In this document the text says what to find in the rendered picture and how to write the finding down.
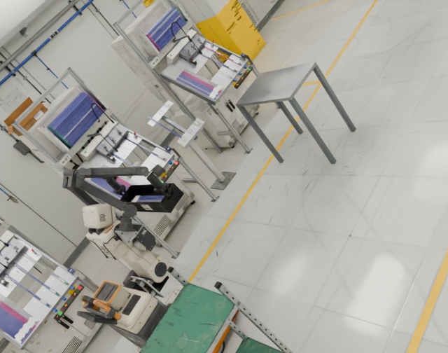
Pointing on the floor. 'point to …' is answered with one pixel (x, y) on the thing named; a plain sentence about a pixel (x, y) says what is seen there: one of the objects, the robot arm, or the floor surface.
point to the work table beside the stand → (290, 88)
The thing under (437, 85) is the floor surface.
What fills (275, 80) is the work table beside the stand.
